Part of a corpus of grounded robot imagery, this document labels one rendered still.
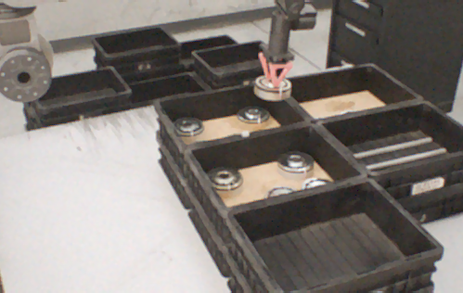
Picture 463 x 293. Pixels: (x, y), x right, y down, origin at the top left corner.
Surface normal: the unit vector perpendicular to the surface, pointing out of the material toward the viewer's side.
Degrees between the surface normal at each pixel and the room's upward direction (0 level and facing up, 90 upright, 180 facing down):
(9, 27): 90
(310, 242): 0
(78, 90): 90
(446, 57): 90
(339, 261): 0
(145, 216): 0
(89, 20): 90
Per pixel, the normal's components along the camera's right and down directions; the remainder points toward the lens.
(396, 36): 0.44, 0.48
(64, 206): 0.01, -0.85
